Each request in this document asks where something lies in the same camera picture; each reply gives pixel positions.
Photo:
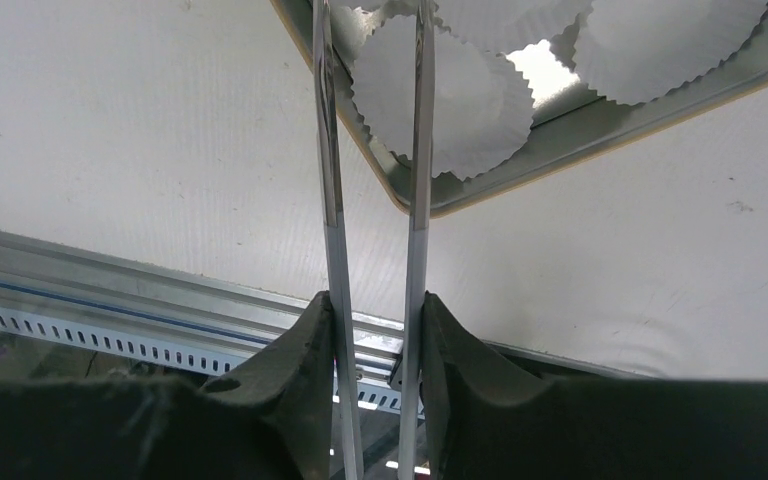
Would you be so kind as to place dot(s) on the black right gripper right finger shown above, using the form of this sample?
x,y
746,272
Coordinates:
x,y
486,418

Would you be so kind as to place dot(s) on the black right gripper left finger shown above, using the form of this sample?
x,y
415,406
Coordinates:
x,y
268,418

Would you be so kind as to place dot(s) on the gold square tin box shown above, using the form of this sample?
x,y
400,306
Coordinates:
x,y
571,123

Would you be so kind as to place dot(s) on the white paper cup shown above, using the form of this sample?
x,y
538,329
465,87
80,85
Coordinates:
x,y
633,52
483,106
357,6
505,26

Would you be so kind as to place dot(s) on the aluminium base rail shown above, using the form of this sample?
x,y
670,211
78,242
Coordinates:
x,y
36,272

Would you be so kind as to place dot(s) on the white slotted cable duct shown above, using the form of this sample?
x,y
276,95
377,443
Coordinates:
x,y
186,349

